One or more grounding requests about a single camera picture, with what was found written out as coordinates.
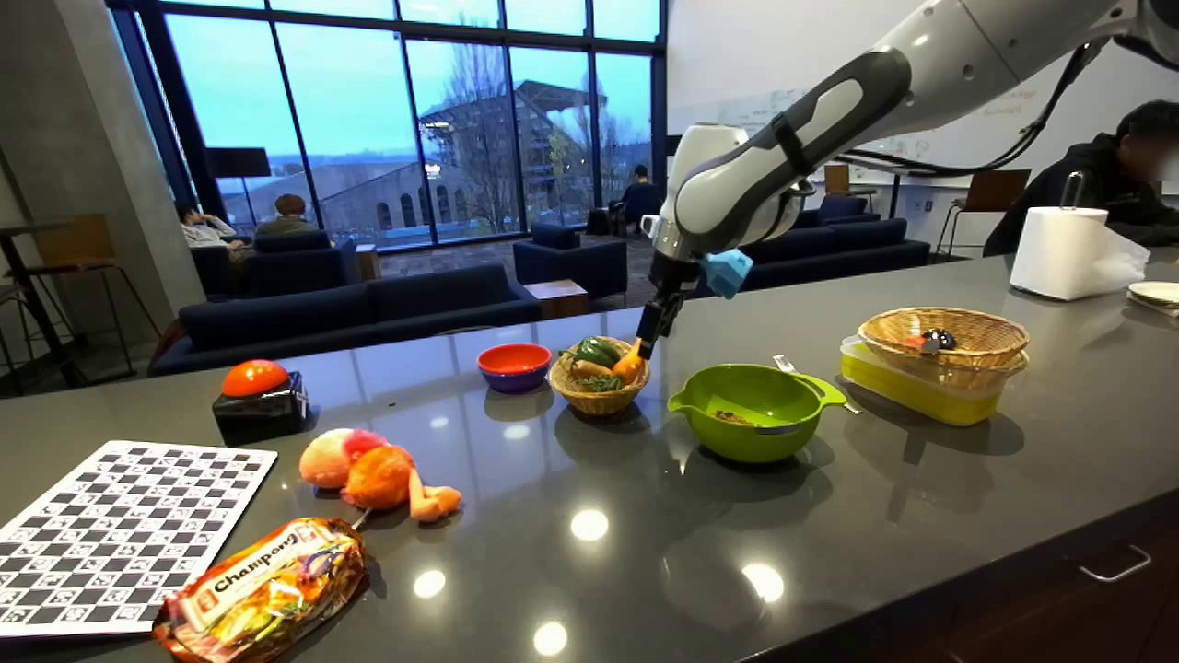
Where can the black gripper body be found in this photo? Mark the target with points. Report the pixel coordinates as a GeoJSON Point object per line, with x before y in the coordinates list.
{"type": "Point", "coordinates": [671, 296]}

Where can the orange toy carrot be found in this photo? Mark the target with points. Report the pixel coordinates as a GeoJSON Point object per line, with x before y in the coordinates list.
{"type": "Point", "coordinates": [633, 364]}

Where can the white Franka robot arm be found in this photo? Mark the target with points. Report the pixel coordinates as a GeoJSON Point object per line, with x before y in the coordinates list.
{"type": "Point", "coordinates": [961, 57]}

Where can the small wicker basket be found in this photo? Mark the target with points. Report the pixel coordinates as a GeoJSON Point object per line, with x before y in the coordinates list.
{"type": "Point", "coordinates": [600, 399]}

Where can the large wicker basket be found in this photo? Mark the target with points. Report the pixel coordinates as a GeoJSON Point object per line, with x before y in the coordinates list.
{"type": "Point", "coordinates": [944, 323]}

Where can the green toy pepper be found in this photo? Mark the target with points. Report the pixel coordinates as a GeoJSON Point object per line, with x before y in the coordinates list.
{"type": "Point", "coordinates": [596, 352]}

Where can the tan toy bread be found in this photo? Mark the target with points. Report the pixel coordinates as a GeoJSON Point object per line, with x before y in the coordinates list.
{"type": "Point", "coordinates": [587, 372]}

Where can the low coffee table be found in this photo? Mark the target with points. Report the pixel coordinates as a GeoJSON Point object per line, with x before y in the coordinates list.
{"type": "Point", "coordinates": [557, 296]}

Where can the seated person by window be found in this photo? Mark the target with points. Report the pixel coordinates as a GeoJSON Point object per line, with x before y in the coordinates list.
{"type": "Point", "coordinates": [639, 192]}

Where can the dark blue armchair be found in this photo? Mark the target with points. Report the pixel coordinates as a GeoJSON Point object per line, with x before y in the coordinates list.
{"type": "Point", "coordinates": [574, 258]}
{"type": "Point", "coordinates": [288, 262]}

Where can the red bowl blue rim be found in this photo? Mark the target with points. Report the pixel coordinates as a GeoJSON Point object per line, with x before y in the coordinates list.
{"type": "Point", "coordinates": [513, 368]}

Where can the green plastic bowl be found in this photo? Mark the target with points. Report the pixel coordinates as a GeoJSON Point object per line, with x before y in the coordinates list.
{"type": "Point", "coordinates": [751, 434]}

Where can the yellow plastic container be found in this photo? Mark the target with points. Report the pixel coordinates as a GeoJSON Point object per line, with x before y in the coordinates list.
{"type": "Point", "coordinates": [909, 390]}

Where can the small orange toy piece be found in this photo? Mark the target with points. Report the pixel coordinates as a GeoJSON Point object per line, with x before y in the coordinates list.
{"type": "Point", "coordinates": [435, 503]}

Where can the orange plush toy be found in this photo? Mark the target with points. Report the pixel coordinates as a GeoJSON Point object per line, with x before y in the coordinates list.
{"type": "Point", "coordinates": [376, 481]}

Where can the long dark blue sofa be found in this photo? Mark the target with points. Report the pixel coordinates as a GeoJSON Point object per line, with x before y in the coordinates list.
{"type": "Point", "coordinates": [346, 315]}

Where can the wooden chair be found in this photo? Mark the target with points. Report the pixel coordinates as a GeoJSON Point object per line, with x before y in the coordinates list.
{"type": "Point", "coordinates": [990, 188]}
{"type": "Point", "coordinates": [80, 251]}

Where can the pink peach toy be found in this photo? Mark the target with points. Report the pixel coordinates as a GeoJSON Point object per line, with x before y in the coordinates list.
{"type": "Point", "coordinates": [322, 463]}

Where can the seated person in armchair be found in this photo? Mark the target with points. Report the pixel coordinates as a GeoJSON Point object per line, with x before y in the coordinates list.
{"type": "Point", "coordinates": [285, 219]}

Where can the orange toy tomato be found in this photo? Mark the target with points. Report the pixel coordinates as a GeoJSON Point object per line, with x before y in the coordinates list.
{"type": "Point", "coordinates": [256, 377]}

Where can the white paper towel roll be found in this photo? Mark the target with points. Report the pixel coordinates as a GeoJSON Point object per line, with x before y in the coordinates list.
{"type": "Point", "coordinates": [1069, 251]}

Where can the person in black jacket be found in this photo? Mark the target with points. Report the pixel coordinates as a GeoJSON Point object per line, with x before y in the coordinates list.
{"type": "Point", "coordinates": [1093, 184]}

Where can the seated person white shirt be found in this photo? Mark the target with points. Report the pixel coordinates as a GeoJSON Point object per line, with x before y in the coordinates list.
{"type": "Point", "coordinates": [209, 227]}

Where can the orange snack bag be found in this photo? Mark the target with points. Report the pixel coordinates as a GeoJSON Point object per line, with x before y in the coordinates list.
{"type": "Point", "coordinates": [262, 589]}

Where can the white plate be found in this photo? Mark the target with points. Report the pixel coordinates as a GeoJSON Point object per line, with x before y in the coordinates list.
{"type": "Point", "coordinates": [1160, 291]}

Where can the black white checkerboard sheet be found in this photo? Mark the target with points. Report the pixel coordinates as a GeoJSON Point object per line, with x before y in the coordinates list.
{"type": "Point", "coordinates": [122, 528]}

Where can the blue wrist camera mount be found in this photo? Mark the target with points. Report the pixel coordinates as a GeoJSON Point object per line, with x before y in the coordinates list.
{"type": "Point", "coordinates": [727, 269]}

